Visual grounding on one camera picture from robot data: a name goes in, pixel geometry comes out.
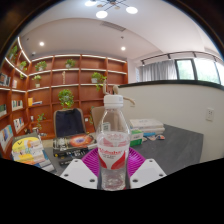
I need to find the wooden artist mannequin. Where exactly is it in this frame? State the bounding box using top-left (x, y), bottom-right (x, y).
top-left (101, 83), bottom-right (137, 108)

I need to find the window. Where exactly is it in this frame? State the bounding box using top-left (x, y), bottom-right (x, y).
top-left (175, 58), bottom-right (224, 85)

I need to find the small green-white box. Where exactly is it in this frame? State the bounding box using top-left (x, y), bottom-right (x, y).
top-left (129, 129), bottom-right (144, 147)

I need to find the clear plastic water bottle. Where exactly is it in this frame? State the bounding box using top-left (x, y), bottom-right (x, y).
top-left (96, 94), bottom-right (132, 191)

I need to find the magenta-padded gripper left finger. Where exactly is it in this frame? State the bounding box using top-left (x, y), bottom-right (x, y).
top-left (60, 147), bottom-right (102, 188)

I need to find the wooden shelf unit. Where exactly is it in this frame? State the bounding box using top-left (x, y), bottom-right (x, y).
top-left (0, 36), bottom-right (129, 159)

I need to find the dark book with orange disc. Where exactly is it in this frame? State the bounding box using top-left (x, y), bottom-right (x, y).
top-left (52, 132), bottom-right (98, 158)

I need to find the grey curtain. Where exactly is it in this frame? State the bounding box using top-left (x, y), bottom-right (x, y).
top-left (139, 59), bottom-right (178, 83)

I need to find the multi-bulb ceiling lamp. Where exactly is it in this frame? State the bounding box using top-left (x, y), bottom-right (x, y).
top-left (84, 0), bottom-right (139, 19)

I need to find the white wall outlet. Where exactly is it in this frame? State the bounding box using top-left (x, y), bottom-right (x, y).
top-left (205, 107), bottom-right (215, 122)

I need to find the dark upholstered chair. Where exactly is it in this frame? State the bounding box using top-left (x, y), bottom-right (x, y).
top-left (53, 107), bottom-right (87, 138)

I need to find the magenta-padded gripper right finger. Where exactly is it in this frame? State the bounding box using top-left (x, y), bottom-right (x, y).
top-left (126, 147), bottom-right (167, 189)

